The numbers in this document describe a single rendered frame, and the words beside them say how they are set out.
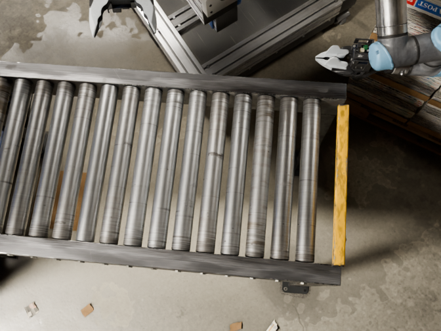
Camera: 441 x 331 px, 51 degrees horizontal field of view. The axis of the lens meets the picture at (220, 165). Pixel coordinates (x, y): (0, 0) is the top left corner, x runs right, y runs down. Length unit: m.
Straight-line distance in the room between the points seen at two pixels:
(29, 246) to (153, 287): 0.83
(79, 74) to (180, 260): 0.61
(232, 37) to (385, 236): 1.07
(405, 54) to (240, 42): 0.92
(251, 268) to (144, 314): 0.93
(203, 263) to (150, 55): 1.34
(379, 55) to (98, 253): 0.89
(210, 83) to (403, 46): 0.52
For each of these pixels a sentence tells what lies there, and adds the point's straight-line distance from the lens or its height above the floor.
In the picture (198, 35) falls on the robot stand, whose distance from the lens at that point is 2.10.
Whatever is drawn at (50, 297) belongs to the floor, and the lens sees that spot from 2.17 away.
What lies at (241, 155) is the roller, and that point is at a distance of 1.26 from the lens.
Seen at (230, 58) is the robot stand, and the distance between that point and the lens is 2.01.
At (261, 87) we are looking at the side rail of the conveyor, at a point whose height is 0.80.
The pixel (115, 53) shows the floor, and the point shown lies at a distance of 2.37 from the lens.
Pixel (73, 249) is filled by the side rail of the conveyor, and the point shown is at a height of 0.80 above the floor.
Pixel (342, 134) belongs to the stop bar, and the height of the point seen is 0.82.
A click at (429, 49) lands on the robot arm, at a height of 0.92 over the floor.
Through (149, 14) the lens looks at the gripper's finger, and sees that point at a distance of 0.94.
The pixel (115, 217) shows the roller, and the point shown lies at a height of 0.79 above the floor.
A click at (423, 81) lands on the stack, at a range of 1.77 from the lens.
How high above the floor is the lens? 2.01
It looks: 75 degrees down
